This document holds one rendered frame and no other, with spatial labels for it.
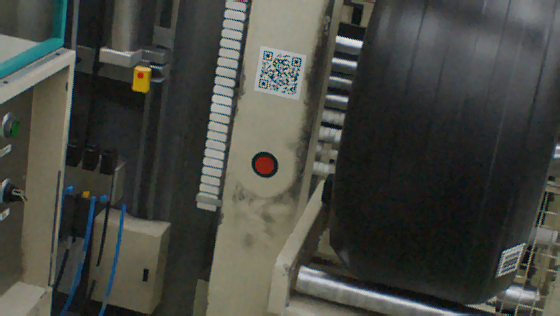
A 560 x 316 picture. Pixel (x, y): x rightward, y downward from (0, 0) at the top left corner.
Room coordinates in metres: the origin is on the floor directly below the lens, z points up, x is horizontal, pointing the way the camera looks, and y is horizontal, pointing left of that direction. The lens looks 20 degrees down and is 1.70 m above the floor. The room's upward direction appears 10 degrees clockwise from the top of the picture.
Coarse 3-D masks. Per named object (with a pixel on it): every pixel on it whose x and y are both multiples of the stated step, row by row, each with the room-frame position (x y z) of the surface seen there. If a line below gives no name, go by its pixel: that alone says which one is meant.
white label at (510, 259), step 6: (522, 246) 1.44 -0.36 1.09; (504, 252) 1.43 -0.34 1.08; (510, 252) 1.43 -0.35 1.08; (516, 252) 1.44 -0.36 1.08; (522, 252) 1.45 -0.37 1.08; (504, 258) 1.43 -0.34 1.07; (510, 258) 1.44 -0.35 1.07; (516, 258) 1.45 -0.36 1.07; (504, 264) 1.44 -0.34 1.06; (510, 264) 1.45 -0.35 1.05; (516, 264) 1.46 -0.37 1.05; (498, 270) 1.44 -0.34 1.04; (504, 270) 1.45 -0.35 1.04; (510, 270) 1.46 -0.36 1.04; (498, 276) 1.45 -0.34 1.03
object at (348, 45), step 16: (352, 32) 2.19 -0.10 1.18; (336, 48) 2.07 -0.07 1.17; (352, 48) 2.06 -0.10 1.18; (336, 64) 2.05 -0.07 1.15; (352, 64) 2.05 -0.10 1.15; (336, 80) 2.06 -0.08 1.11; (336, 96) 2.06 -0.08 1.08; (336, 112) 2.07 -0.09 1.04; (320, 128) 2.06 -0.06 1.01; (336, 128) 2.19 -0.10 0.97; (320, 144) 2.07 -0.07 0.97
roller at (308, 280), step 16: (304, 272) 1.59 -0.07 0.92; (320, 272) 1.59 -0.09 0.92; (304, 288) 1.57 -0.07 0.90; (320, 288) 1.57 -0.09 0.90; (336, 288) 1.57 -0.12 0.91; (352, 288) 1.57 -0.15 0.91; (368, 288) 1.57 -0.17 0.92; (384, 288) 1.57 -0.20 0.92; (352, 304) 1.56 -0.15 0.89; (368, 304) 1.56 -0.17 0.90; (384, 304) 1.55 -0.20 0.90; (400, 304) 1.55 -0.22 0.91; (416, 304) 1.55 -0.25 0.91; (432, 304) 1.55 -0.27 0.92; (448, 304) 1.55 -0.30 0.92
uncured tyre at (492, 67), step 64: (384, 0) 1.57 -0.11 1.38; (448, 0) 1.53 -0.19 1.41; (512, 0) 1.54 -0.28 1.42; (384, 64) 1.48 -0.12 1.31; (448, 64) 1.47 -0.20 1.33; (512, 64) 1.46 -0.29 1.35; (384, 128) 1.44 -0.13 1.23; (448, 128) 1.43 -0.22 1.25; (512, 128) 1.42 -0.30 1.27; (384, 192) 1.43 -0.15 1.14; (448, 192) 1.42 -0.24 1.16; (512, 192) 1.41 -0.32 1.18; (384, 256) 1.47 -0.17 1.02; (448, 256) 1.44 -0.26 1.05
